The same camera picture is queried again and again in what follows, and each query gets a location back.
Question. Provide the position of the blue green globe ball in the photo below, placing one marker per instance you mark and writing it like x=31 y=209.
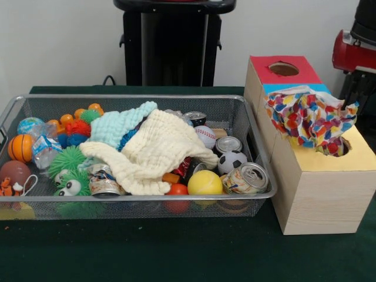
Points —
x=28 y=125

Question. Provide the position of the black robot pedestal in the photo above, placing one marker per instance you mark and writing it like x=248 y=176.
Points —
x=170 y=53

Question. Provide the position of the crushed clear plastic bottle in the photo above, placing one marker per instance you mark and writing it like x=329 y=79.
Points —
x=44 y=149

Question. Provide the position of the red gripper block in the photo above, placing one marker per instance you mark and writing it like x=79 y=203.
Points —
x=343 y=55

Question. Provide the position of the yellow tennis ball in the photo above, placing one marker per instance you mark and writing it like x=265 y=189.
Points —
x=205 y=182

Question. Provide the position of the cream knitted cloth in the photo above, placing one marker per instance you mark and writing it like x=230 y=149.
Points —
x=158 y=147

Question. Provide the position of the colourful polka-dot cloth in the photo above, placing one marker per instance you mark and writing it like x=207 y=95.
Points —
x=332 y=149
x=308 y=117

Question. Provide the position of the orange mini basketball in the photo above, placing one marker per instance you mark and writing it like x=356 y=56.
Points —
x=20 y=148

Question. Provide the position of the black upright panel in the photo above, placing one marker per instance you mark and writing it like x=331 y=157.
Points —
x=374 y=88

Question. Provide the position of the brown mini football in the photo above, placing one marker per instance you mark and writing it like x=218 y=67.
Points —
x=14 y=173

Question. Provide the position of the dark green tablecloth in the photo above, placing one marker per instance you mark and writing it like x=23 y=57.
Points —
x=368 y=117
x=176 y=249

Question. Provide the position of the black and white soccer ball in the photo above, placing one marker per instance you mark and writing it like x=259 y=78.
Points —
x=232 y=162

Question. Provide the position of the shallow mesh bin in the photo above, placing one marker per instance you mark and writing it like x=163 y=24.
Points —
x=132 y=208

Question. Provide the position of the printed drink can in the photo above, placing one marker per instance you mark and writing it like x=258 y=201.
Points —
x=246 y=177

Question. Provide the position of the light blue knitted cloth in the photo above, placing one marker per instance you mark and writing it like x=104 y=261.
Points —
x=114 y=123

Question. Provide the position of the small red ball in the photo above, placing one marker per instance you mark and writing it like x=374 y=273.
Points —
x=177 y=189

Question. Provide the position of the silver drink can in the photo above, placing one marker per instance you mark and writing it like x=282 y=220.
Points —
x=228 y=144

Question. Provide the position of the white baseball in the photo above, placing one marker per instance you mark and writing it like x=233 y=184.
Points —
x=205 y=136

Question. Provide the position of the wooden box with three holes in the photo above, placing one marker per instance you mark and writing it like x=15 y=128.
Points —
x=323 y=199

